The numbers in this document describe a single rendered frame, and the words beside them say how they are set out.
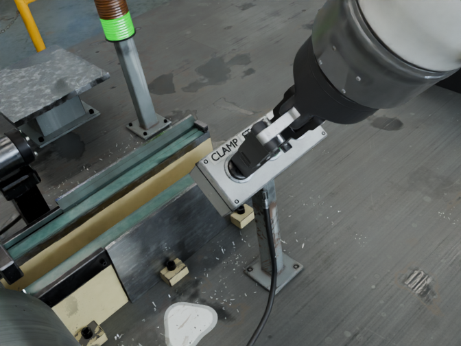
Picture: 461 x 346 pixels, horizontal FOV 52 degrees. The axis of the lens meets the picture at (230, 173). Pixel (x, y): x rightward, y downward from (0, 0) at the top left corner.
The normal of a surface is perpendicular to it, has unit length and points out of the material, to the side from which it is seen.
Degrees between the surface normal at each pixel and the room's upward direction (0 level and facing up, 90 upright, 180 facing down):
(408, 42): 110
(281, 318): 0
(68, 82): 0
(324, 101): 97
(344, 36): 80
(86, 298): 90
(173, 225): 90
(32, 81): 0
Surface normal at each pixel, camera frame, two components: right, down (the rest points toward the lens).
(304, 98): -0.75, 0.48
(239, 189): 0.33, -0.31
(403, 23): -0.75, 0.65
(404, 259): -0.14, -0.74
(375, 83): -0.36, 0.83
